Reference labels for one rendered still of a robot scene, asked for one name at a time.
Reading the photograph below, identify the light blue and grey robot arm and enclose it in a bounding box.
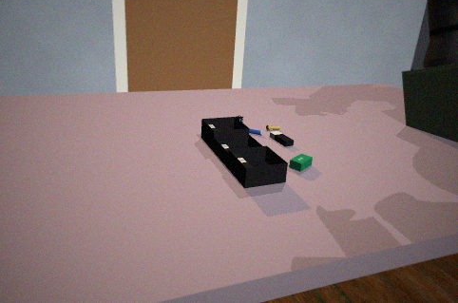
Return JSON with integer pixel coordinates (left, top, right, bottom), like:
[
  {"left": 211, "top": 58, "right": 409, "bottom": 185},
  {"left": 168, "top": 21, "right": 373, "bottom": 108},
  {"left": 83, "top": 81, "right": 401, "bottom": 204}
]
[{"left": 423, "top": 0, "right": 458, "bottom": 68}]

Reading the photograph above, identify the black rack of bins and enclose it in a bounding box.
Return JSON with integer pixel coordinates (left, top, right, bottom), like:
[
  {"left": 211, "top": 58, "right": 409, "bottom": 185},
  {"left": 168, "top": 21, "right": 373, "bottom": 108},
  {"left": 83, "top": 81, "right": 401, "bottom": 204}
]
[{"left": 201, "top": 117, "right": 288, "bottom": 188}]

